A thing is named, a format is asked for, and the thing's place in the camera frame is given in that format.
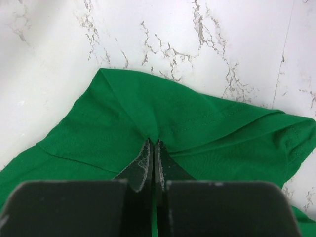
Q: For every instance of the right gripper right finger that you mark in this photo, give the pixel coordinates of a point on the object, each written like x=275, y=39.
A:
x=223, y=193

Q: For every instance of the green t-shirt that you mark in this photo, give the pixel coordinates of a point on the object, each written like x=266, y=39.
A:
x=107, y=126

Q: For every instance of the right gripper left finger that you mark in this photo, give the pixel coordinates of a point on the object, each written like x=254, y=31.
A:
x=120, y=207

